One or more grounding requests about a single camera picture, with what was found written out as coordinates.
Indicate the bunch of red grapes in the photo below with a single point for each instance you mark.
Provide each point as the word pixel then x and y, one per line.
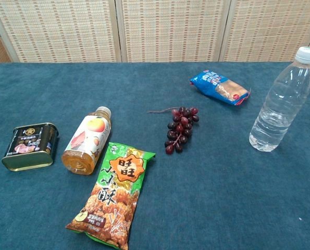
pixel 179 129

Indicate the black luncheon meat can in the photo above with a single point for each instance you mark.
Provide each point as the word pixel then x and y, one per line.
pixel 27 145

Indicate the blue cracker pack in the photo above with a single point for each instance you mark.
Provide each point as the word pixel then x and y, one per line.
pixel 217 86

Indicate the transparent plastic water bottle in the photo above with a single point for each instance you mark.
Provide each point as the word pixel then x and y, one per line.
pixel 279 104

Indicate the apple juice bottle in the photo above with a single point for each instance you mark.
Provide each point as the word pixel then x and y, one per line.
pixel 87 140

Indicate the green rice snack bag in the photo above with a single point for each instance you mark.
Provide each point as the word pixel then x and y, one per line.
pixel 115 187

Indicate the blue tablecloth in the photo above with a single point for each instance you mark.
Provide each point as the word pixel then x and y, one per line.
pixel 209 195

